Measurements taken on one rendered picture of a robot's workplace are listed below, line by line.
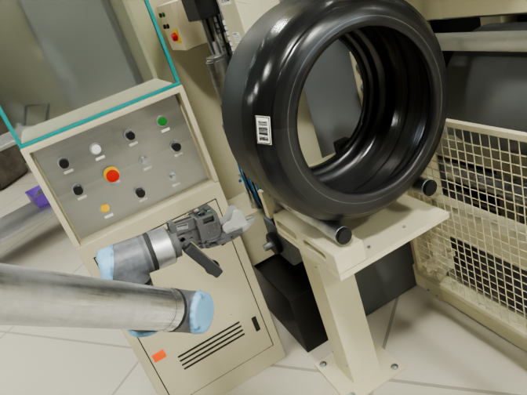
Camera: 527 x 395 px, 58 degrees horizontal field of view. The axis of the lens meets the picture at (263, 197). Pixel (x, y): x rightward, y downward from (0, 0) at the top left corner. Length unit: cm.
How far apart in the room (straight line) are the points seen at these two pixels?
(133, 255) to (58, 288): 32
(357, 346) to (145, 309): 118
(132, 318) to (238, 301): 112
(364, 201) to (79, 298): 69
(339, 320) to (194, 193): 71
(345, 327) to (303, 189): 88
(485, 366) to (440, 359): 16
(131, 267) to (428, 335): 144
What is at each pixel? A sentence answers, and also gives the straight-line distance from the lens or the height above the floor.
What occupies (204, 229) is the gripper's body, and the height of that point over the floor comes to 106.
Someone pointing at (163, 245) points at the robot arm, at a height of 107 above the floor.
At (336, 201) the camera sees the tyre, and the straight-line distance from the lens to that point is 115.
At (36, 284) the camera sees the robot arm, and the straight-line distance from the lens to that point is 78.
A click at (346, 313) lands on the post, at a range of 184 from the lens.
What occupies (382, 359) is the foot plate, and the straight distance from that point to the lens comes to 212.
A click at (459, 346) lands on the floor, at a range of 215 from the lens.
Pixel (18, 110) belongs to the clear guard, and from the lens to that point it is 166.
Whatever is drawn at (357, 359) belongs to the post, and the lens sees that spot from 200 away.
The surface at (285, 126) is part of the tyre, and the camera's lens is 104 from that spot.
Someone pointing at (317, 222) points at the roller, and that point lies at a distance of 127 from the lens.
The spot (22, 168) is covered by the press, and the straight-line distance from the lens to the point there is 744.
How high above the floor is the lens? 154
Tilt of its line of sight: 25 degrees down
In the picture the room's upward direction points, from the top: 19 degrees counter-clockwise
